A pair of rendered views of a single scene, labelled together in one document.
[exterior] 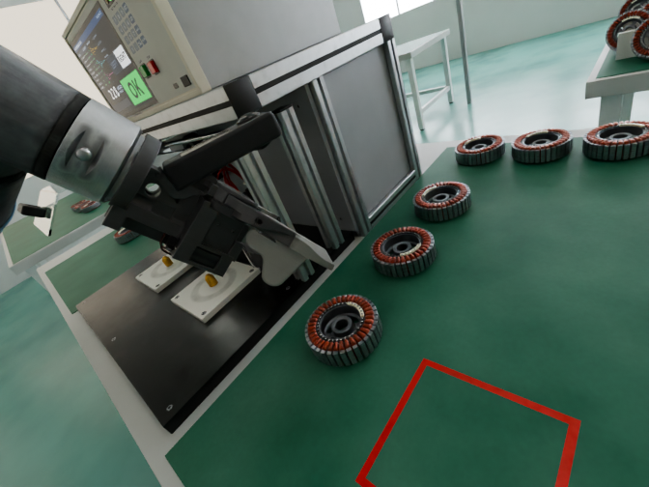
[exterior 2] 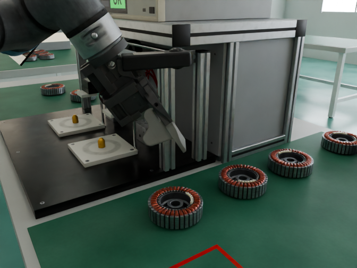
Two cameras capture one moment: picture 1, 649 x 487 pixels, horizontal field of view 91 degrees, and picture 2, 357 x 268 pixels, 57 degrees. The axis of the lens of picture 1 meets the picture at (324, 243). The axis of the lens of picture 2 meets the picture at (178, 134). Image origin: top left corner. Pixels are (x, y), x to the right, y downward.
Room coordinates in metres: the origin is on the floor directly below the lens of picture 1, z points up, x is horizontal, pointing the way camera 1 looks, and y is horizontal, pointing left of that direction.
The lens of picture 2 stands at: (-0.22, -0.03, 1.16)
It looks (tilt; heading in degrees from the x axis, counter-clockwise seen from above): 22 degrees down; 4
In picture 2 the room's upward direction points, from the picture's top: straight up
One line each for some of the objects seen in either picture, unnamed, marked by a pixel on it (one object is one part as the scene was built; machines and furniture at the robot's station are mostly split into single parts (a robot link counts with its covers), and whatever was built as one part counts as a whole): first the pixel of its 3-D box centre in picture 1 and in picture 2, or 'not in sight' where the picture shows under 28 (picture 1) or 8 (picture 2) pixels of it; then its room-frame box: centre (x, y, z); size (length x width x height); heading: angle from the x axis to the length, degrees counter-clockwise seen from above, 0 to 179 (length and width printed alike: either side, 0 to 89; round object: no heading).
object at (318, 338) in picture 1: (343, 328); (175, 206); (0.35, 0.02, 0.77); 0.11 x 0.11 x 0.04
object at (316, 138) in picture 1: (240, 170); (157, 79); (0.85, 0.13, 0.92); 0.66 x 0.01 x 0.30; 38
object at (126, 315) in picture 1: (199, 275); (92, 139); (0.70, 0.32, 0.76); 0.64 x 0.47 x 0.02; 38
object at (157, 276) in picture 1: (171, 266); (75, 124); (0.79, 0.40, 0.78); 0.15 x 0.15 x 0.01; 38
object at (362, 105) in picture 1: (374, 139); (260, 98); (0.68, -0.19, 0.91); 0.28 x 0.03 x 0.32; 128
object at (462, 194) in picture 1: (440, 200); (289, 162); (0.57, -0.26, 0.77); 0.11 x 0.11 x 0.04
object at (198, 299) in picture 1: (214, 286); (102, 148); (0.60, 0.25, 0.78); 0.15 x 0.15 x 0.01; 38
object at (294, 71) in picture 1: (227, 94); (173, 24); (0.89, 0.07, 1.09); 0.68 x 0.44 x 0.05; 38
